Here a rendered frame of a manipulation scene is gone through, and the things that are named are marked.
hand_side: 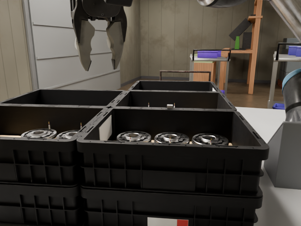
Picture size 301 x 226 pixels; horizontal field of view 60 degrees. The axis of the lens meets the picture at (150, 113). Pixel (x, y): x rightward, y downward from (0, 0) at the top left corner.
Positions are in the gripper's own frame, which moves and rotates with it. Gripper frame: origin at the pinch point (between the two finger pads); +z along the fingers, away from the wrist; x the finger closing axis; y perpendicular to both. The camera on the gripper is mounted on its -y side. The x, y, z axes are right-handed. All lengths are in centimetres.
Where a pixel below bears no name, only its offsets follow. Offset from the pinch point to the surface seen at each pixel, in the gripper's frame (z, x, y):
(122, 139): 23.7, -11.1, 14.6
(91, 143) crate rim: 16.1, 3.1, 0.0
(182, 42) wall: 27, -480, 579
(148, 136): 23.3, -18.2, 12.0
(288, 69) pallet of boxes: 76, -593, 311
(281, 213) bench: 38, -41, -19
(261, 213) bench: 38, -36, -16
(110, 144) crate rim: 16.0, -0.3, -2.6
